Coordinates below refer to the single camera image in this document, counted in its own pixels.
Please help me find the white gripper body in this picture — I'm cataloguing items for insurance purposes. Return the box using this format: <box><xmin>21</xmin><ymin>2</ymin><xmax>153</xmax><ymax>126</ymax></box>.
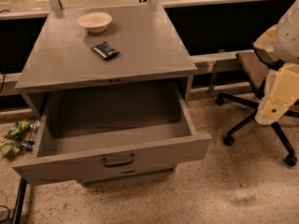
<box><xmin>253</xmin><ymin>25</ymin><xmax>277</xmax><ymax>52</ymax></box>

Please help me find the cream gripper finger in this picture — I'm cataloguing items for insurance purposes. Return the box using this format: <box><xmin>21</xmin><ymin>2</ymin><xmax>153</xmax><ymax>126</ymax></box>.
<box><xmin>255</xmin><ymin>63</ymin><xmax>299</xmax><ymax>125</ymax></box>

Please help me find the dark blue rxbar wrapper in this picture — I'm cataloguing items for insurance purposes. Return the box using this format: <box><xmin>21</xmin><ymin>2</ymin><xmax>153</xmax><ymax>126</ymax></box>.
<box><xmin>92</xmin><ymin>42</ymin><xmax>120</xmax><ymax>61</ymax></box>

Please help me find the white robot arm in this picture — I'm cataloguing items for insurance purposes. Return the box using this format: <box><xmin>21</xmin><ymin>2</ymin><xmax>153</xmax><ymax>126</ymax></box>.
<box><xmin>254</xmin><ymin>0</ymin><xmax>299</xmax><ymax>125</ymax></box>

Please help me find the grey drawer cabinet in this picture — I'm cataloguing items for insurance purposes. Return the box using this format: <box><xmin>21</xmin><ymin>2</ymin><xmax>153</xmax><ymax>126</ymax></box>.
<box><xmin>14</xmin><ymin>3</ymin><xmax>198</xmax><ymax>120</ymax></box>

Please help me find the open grey top drawer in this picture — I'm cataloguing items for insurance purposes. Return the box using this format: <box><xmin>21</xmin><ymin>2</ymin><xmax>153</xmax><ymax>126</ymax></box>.
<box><xmin>13</xmin><ymin>81</ymin><xmax>211</xmax><ymax>185</ymax></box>

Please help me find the black office chair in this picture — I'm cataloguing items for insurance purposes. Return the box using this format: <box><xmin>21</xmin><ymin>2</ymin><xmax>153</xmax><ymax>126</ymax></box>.
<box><xmin>216</xmin><ymin>49</ymin><xmax>297</xmax><ymax>166</ymax></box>

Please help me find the white paper bowl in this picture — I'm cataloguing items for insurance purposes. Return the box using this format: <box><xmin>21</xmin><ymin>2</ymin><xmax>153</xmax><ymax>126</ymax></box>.
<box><xmin>78</xmin><ymin>12</ymin><xmax>112</xmax><ymax>33</ymax></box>

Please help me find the silver snack wrapper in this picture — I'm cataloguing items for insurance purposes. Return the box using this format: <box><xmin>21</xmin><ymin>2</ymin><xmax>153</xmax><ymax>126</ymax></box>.
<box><xmin>29</xmin><ymin>120</ymin><xmax>40</xmax><ymax>142</ymax></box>

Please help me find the green chip bag upper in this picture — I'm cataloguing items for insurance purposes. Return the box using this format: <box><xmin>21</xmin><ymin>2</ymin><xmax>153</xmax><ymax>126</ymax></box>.
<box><xmin>5</xmin><ymin>119</ymin><xmax>33</xmax><ymax>139</ymax></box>

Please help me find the green chip bag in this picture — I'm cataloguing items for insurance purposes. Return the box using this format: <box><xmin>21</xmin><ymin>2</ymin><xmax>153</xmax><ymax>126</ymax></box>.
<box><xmin>0</xmin><ymin>140</ymin><xmax>21</xmax><ymax>159</ymax></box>
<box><xmin>5</xmin><ymin>119</ymin><xmax>33</xmax><ymax>139</ymax></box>

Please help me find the blue snack packet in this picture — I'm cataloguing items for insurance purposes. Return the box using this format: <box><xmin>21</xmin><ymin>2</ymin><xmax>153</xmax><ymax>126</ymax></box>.
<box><xmin>21</xmin><ymin>141</ymin><xmax>35</xmax><ymax>150</ymax></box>

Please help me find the green chip bag lower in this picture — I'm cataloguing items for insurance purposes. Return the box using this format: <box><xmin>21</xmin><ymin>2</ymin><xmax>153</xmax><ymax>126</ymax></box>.
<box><xmin>0</xmin><ymin>140</ymin><xmax>21</xmax><ymax>159</ymax></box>

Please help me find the black metal stand leg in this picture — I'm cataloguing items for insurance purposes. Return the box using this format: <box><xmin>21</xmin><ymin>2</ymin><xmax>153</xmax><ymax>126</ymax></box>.
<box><xmin>12</xmin><ymin>178</ymin><xmax>27</xmax><ymax>224</ymax></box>

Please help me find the black drawer handle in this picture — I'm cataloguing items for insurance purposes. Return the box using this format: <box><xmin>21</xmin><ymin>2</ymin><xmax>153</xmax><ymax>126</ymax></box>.
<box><xmin>103</xmin><ymin>153</ymin><xmax>135</xmax><ymax>168</ymax></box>

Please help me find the black cable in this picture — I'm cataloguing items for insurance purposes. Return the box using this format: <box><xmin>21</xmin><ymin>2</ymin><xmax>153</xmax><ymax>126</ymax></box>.
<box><xmin>0</xmin><ymin>204</ymin><xmax>13</xmax><ymax>224</ymax></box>

